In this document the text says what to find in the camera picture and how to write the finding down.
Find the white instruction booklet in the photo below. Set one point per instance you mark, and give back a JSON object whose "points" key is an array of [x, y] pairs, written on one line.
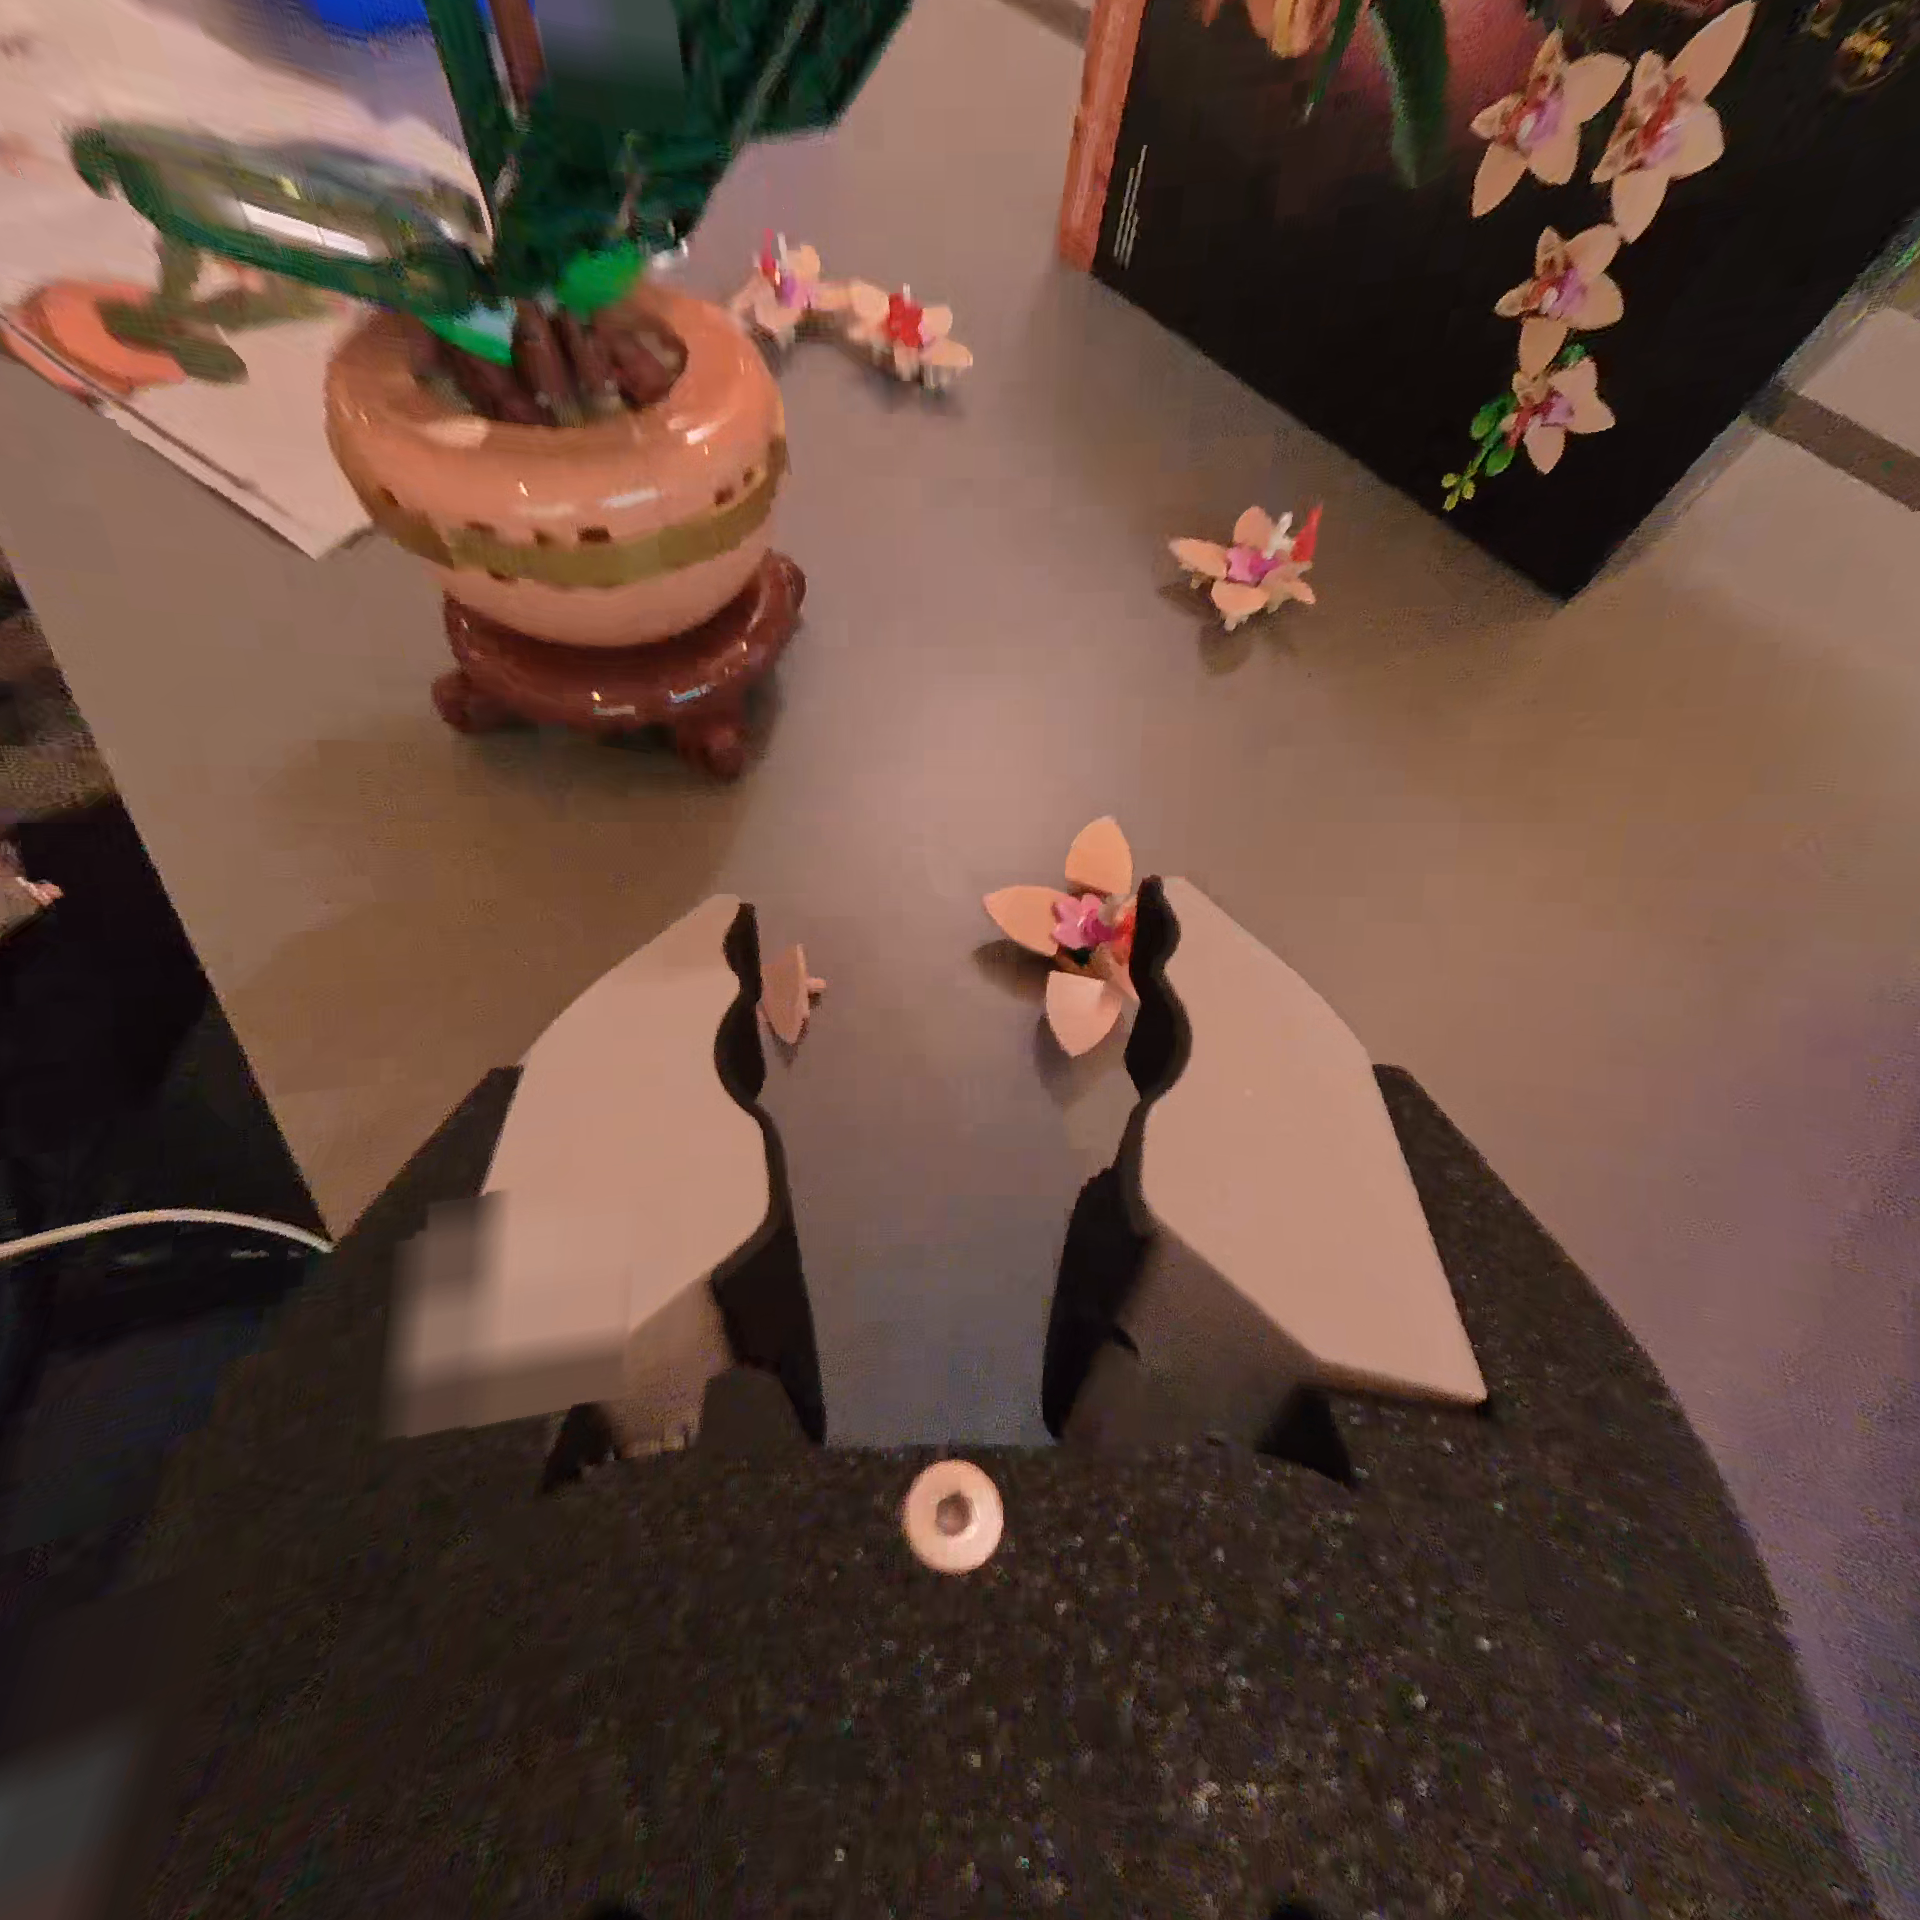
{"points": [[254, 435]]}

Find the small toy brick petal piece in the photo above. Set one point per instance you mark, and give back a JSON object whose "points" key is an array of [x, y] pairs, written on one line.
{"points": [[788, 998]]}

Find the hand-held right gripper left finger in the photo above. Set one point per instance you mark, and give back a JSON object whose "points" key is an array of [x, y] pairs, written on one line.
{"points": [[644, 1081]]}

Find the black orchid print box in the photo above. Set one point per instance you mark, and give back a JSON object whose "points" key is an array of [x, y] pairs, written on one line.
{"points": [[1320, 301]]}

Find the toy brick orchid in pot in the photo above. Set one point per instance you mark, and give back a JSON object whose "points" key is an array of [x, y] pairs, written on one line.
{"points": [[601, 481]]}

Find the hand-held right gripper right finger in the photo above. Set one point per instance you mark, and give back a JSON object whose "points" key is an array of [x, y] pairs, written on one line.
{"points": [[1275, 1140]]}

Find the grey desk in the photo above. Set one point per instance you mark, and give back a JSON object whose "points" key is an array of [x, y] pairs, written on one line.
{"points": [[1500, 840]]}

